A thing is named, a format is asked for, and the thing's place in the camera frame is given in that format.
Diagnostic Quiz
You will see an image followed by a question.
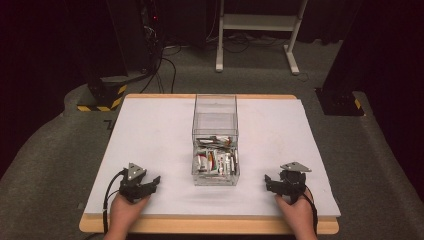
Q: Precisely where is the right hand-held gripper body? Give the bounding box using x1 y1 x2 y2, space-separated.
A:
277 161 313 205

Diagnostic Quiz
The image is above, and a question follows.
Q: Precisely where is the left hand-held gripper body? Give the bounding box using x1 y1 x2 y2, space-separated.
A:
118 162 150 204

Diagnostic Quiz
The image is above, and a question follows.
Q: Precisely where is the person's left hand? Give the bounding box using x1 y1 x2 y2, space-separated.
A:
103 193 152 240

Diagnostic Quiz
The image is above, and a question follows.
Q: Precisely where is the person's right hand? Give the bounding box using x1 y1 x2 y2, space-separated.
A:
274 193 318 240

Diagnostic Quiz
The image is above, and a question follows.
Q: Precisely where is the white table mat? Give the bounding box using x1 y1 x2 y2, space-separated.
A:
83 97 342 219

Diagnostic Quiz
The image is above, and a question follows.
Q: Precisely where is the clear acrylic drawer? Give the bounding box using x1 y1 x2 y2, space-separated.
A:
191 133 241 187

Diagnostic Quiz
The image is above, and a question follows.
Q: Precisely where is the pile of small packets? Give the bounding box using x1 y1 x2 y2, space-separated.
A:
193 134 239 176

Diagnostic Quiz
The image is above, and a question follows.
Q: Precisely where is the wooden table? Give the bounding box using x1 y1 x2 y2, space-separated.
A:
78 93 340 236

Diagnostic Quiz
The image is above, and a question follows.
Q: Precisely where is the clear acrylic drawer case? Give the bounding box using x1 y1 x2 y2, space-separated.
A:
191 93 240 138

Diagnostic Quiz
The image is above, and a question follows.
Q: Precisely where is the black pillar base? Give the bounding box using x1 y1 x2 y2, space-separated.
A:
314 87 365 117

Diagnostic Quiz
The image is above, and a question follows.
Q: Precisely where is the black pillar with striped base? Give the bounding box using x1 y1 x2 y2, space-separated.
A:
76 0 129 113

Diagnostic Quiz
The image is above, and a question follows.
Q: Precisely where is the black computer tower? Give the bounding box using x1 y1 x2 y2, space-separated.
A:
139 0 165 73

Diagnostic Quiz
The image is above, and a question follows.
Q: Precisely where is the white metal stand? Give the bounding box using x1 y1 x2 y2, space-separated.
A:
215 0 310 76

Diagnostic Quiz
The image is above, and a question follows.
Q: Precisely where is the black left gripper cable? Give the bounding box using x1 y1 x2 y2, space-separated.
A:
101 169 129 235

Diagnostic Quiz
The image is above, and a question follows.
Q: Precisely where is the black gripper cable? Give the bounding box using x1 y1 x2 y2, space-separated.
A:
101 169 129 235
301 185 320 235

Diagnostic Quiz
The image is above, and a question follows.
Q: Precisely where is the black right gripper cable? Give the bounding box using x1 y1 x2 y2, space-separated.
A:
301 185 320 235

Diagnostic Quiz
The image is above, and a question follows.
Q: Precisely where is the black floor cable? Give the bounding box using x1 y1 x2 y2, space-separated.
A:
139 46 178 95

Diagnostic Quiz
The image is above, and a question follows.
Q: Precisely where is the bundle of floor cables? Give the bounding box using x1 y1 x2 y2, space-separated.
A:
205 30 288 54

